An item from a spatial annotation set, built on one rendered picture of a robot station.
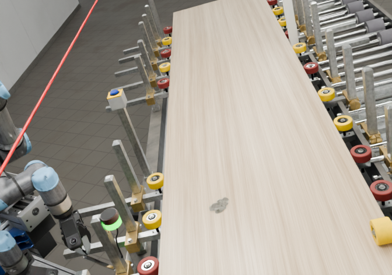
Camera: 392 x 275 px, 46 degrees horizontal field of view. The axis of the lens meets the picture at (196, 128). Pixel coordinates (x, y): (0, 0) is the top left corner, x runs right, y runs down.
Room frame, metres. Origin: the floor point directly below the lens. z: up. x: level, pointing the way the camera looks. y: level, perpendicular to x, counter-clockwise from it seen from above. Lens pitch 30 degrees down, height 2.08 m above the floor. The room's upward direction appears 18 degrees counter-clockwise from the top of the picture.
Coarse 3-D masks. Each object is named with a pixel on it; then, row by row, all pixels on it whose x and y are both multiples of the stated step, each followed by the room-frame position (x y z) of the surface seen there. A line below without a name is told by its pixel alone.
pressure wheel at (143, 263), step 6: (144, 258) 1.23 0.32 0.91; (150, 258) 1.22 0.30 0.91; (156, 258) 1.21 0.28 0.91; (138, 264) 1.21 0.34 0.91; (144, 264) 1.21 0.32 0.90; (150, 264) 1.20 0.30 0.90; (156, 264) 1.19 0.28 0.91; (138, 270) 1.18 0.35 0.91; (144, 270) 1.17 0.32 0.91; (150, 270) 1.16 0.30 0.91; (156, 270) 1.17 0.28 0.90
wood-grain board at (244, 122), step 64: (256, 0) 3.67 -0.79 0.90; (192, 64) 2.81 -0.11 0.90; (256, 64) 2.51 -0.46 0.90; (192, 128) 2.02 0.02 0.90; (256, 128) 1.83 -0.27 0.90; (320, 128) 1.67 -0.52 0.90; (192, 192) 1.52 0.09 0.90; (256, 192) 1.39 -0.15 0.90; (320, 192) 1.28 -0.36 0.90; (192, 256) 1.17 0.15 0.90; (256, 256) 1.08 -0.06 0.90; (320, 256) 1.00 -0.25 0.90; (384, 256) 0.93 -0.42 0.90
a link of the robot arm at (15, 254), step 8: (0, 232) 1.27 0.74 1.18; (8, 232) 1.27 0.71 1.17; (0, 240) 1.23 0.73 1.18; (8, 240) 1.24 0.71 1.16; (0, 248) 1.22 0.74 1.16; (8, 248) 1.23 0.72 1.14; (16, 248) 1.25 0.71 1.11; (0, 256) 1.22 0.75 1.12; (8, 256) 1.22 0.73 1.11; (16, 256) 1.23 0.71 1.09; (8, 264) 1.22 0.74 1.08
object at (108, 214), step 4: (112, 208) 1.27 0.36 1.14; (104, 212) 1.26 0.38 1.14; (108, 212) 1.25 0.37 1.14; (112, 212) 1.25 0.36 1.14; (104, 216) 1.24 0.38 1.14; (108, 216) 1.23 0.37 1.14; (112, 216) 1.22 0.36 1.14; (116, 228) 1.24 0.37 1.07; (108, 232) 1.24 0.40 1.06; (116, 236) 1.25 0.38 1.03; (116, 240) 1.25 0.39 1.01; (120, 252) 1.25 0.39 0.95
